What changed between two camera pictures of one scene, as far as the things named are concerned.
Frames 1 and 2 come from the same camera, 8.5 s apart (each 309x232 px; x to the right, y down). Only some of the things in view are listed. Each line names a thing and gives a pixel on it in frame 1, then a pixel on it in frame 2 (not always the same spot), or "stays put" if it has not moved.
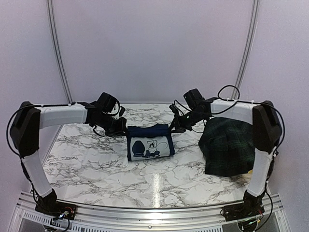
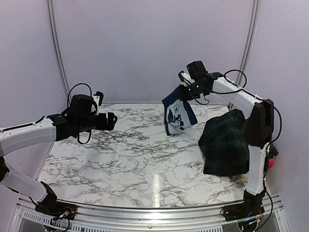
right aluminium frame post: (250, 45) stays put
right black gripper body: (187, 123) -> (193, 93)
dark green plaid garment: (226, 146) stays put
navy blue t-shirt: (149, 142) -> (179, 114)
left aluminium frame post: (58, 53) stays put
